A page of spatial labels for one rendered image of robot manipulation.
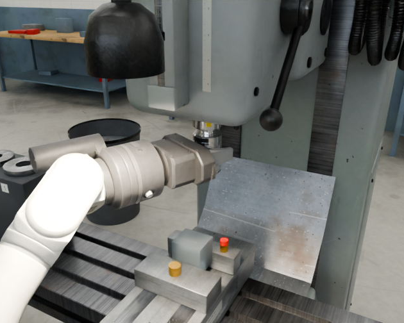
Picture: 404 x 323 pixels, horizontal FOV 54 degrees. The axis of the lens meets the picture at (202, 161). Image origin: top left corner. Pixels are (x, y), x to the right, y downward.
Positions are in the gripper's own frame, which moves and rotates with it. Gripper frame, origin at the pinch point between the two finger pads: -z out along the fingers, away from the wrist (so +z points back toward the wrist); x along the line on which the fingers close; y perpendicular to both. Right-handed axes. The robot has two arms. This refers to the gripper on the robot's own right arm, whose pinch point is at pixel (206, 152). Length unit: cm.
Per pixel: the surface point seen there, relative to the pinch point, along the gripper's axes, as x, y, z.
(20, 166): 46, 14, 20
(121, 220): 169, 120, -60
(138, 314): -0.8, 25.9, 14.8
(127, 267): 19.7, 32.9, 6.9
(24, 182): 37.1, 14.4, 21.3
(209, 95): -8.2, -12.0, 6.2
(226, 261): -1.7, 22.8, -3.8
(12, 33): 595, 35, -105
